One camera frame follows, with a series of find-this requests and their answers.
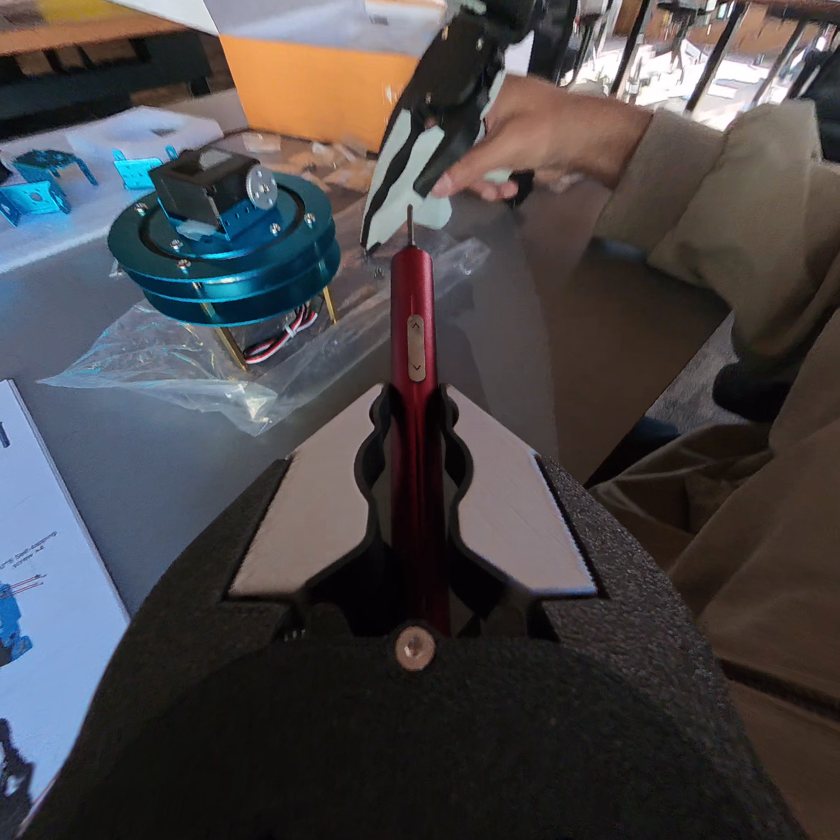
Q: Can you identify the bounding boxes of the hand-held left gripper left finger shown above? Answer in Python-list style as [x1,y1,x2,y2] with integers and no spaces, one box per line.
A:
[228,382,396,602]

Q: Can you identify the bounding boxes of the black metal table frame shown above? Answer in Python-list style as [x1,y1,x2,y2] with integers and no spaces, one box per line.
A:
[532,0,840,126]

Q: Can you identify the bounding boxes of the person's right forearm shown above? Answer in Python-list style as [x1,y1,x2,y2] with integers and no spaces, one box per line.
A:
[594,98,840,368]

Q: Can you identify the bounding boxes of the person's beige clothing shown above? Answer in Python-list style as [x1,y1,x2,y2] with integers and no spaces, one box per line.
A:
[591,295,840,840]

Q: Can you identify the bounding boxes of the grey desk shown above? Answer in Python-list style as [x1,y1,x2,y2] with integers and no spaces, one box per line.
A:
[0,88,732,618]

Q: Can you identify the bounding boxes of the blue metal bracket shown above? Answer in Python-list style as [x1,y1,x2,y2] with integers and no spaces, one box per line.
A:
[12,150,99,188]
[0,180,72,227]
[112,146,179,191]

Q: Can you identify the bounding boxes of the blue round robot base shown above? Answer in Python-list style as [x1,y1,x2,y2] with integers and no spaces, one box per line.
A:
[107,150,342,371]

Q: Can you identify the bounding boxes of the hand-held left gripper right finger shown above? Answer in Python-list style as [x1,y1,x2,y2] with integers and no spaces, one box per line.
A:
[437,383,600,601]

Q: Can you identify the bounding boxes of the orange cardboard box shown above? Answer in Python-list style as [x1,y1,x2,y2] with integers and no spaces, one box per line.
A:
[203,0,454,155]

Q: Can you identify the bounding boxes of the person's right hand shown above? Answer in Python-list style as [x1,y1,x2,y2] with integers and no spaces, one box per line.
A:
[436,73,654,203]

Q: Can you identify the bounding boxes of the white instruction booklet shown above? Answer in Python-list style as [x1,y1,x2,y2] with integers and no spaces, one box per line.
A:
[0,379,130,828]

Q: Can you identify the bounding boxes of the clear plastic bag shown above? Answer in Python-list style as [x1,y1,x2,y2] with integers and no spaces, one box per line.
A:
[38,233,492,437]

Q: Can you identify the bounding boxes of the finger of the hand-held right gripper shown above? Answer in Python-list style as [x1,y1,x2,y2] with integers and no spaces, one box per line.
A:
[360,107,414,249]
[369,126,455,252]

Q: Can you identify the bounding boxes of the red electric screwdriver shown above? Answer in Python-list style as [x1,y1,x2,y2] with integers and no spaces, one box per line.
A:
[388,203,455,639]

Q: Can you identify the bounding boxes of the small clear plastic bags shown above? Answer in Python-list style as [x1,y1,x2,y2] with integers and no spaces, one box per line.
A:
[223,131,382,191]

